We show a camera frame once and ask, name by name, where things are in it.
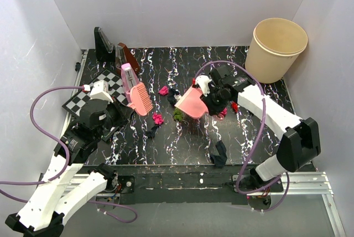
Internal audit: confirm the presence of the white paper scrap centre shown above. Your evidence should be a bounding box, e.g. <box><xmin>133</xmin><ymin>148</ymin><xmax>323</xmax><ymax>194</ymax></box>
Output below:
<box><xmin>174</xmin><ymin>95</ymin><xmax>182</xmax><ymax>102</ymax></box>

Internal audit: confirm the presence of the magenta paper scrap lower left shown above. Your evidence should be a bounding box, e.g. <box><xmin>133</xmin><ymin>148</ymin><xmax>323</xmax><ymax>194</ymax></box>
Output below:
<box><xmin>152</xmin><ymin>113</ymin><xmax>164</xmax><ymax>125</ymax></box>

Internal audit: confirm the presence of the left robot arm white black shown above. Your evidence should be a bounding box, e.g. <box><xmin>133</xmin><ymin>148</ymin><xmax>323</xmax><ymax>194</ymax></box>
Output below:
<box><xmin>5</xmin><ymin>99</ymin><xmax>128</xmax><ymax>236</ymax></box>

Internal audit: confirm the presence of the black white chessboard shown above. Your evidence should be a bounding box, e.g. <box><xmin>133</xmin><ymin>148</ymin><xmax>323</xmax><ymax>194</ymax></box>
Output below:
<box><xmin>62</xmin><ymin>70</ymin><xmax>128</xmax><ymax>117</ymax></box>

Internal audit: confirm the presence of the magenta paper scrap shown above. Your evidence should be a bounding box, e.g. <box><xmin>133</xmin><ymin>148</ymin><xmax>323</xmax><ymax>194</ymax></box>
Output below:
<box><xmin>219</xmin><ymin>108</ymin><xmax>227</xmax><ymax>117</ymax></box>
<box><xmin>159</xmin><ymin>86</ymin><xmax>169</xmax><ymax>96</ymax></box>
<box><xmin>152</xmin><ymin>113</ymin><xmax>164</xmax><ymax>125</ymax></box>

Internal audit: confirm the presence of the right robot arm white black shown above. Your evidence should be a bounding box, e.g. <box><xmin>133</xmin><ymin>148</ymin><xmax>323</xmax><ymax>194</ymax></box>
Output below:
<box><xmin>195</xmin><ymin>65</ymin><xmax>321</xmax><ymax>191</ymax></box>

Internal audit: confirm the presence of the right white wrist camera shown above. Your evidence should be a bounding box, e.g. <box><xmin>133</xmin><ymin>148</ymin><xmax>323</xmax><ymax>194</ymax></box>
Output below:
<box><xmin>192</xmin><ymin>75</ymin><xmax>212</xmax><ymax>96</ymax></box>

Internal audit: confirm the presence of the black paper scrap small left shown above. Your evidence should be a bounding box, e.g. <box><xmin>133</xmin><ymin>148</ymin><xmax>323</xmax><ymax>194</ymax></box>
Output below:
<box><xmin>145</xmin><ymin>125</ymin><xmax>160</xmax><ymax>138</ymax></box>

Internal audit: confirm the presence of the pink hand brush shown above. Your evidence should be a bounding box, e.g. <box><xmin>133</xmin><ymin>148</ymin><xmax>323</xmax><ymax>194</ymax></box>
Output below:
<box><xmin>128</xmin><ymin>82</ymin><xmax>153</xmax><ymax>116</ymax></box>

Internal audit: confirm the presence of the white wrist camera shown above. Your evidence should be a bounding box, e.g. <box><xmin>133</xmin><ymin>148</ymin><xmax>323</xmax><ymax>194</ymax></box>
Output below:
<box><xmin>83</xmin><ymin>80</ymin><xmax>113</xmax><ymax>103</ymax></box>
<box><xmin>192</xmin><ymin>75</ymin><xmax>212</xmax><ymax>96</ymax></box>

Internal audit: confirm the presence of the brown metronome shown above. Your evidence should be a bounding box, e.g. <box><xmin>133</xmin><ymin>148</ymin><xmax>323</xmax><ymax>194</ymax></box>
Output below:
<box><xmin>115</xmin><ymin>43</ymin><xmax>140</xmax><ymax>76</ymax></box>

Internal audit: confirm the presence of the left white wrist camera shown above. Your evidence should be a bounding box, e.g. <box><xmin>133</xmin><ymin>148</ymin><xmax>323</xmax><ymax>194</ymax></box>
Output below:
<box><xmin>83</xmin><ymin>80</ymin><xmax>113</xmax><ymax>103</ymax></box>

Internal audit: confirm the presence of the black metronome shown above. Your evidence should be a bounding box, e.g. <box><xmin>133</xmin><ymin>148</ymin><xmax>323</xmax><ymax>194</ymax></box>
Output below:
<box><xmin>94</xmin><ymin>27</ymin><xmax>116</xmax><ymax>63</ymax></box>

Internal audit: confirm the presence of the green paper scrap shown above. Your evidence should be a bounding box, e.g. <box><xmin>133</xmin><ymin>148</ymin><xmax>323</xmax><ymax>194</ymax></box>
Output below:
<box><xmin>173</xmin><ymin>108</ymin><xmax>184</xmax><ymax>122</ymax></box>

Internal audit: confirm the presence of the pink metronome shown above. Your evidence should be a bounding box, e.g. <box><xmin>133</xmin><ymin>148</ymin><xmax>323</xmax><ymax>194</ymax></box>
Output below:
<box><xmin>121</xmin><ymin>63</ymin><xmax>139</xmax><ymax>103</ymax></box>

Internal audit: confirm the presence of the beige plastic bucket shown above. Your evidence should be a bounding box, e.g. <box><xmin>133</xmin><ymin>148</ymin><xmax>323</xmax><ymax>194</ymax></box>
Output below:
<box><xmin>245</xmin><ymin>18</ymin><xmax>308</xmax><ymax>84</ymax></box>

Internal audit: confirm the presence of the pink plastic dustpan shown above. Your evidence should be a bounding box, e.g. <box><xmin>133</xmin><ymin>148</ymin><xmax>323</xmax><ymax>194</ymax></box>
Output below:
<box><xmin>175</xmin><ymin>86</ymin><xmax>223</xmax><ymax>120</ymax></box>

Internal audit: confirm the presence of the red paper scrap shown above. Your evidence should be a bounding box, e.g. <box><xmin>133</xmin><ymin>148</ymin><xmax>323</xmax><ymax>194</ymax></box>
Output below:
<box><xmin>231</xmin><ymin>102</ymin><xmax>238</xmax><ymax>113</ymax></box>

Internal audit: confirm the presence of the black paper scrap front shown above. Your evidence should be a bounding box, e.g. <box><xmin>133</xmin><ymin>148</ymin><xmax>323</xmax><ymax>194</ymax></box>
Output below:
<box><xmin>210</xmin><ymin>140</ymin><xmax>227</xmax><ymax>168</ymax></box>

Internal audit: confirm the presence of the dark navy scrap centre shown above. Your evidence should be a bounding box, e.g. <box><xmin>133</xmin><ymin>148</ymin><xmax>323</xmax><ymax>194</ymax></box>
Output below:
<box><xmin>167</xmin><ymin>87</ymin><xmax>180</xmax><ymax>107</ymax></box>

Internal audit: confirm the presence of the magenta paper scrap right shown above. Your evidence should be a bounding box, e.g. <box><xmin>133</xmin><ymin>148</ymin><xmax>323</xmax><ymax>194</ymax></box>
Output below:
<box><xmin>219</xmin><ymin>108</ymin><xmax>227</xmax><ymax>117</ymax></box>

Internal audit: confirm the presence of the magenta paper scrap upper left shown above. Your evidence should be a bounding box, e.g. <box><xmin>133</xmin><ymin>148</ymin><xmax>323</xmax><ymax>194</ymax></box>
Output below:
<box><xmin>159</xmin><ymin>86</ymin><xmax>169</xmax><ymax>96</ymax></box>

